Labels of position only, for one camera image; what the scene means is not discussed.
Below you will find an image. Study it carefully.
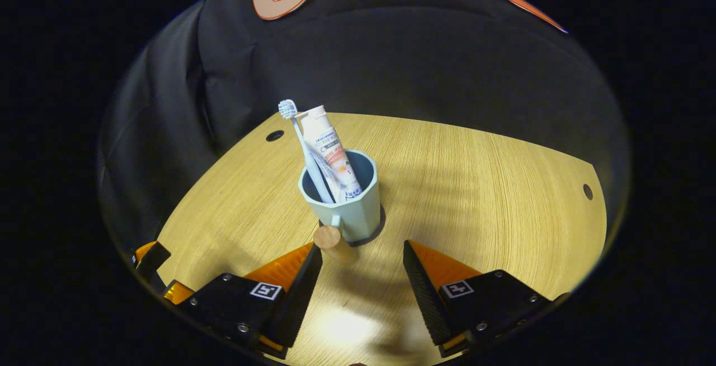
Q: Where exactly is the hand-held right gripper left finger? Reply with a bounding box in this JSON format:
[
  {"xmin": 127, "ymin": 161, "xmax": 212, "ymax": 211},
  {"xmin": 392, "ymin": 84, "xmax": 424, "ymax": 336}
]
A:
[{"xmin": 185, "ymin": 243, "xmax": 323, "ymax": 360}]

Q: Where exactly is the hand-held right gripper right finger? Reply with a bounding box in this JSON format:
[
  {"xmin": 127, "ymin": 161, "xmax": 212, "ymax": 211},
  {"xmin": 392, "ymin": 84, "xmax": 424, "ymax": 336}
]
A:
[{"xmin": 403, "ymin": 240, "xmax": 560, "ymax": 358}]

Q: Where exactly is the light blue cup wooden handle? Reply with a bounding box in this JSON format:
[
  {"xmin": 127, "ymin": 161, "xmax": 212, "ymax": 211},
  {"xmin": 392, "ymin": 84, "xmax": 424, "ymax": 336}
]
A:
[{"xmin": 298, "ymin": 149, "xmax": 382, "ymax": 260}]

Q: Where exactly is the white toothbrush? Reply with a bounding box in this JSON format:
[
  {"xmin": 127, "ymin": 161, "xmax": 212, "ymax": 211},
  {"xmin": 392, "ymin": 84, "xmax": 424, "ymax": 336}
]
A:
[{"xmin": 278, "ymin": 99, "xmax": 335, "ymax": 204}]

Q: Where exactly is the white toothpaste tube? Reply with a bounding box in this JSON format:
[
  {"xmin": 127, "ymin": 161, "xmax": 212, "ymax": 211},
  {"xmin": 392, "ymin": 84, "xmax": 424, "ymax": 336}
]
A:
[{"xmin": 295, "ymin": 105, "xmax": 363, "ymax": 203}]

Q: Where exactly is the wooden desktop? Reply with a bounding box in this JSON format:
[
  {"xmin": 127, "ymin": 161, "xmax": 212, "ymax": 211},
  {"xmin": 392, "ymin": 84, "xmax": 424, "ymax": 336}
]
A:
[{"xmin": 131, "ymin": 112, "xmax": 607, "ymax": 366}]

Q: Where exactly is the dark grey side cloth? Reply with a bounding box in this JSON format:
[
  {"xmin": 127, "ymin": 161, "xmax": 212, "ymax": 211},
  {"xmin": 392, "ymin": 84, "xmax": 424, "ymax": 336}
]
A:
[{"xmin": 98, "ymin": 0, "xmax": 219, "ymax": 243}]

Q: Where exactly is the black backdrop cloth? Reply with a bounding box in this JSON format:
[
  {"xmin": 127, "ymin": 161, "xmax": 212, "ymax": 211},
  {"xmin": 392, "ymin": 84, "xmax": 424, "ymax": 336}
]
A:
[{"xmin": 199, "ymin": 0, "xmax": 630, "ymax": 232}]

